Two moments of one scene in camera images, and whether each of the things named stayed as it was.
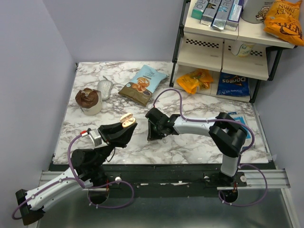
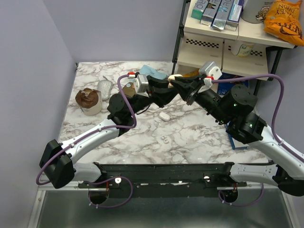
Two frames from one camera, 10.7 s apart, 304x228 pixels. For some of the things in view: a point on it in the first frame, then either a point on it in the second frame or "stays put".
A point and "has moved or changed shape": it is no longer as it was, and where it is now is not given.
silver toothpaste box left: (210, 12) stays put
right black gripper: (151, 135) to (189, 90)
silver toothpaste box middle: (221, 16) stays put
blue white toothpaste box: (233, 20) stays put
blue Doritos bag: (231, 85) stays put
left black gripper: (115, 135) to (159, 93)
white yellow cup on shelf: (244, 50) stays put
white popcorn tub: (255, 11) stays put
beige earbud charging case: (127, 120) has moved or changed shape
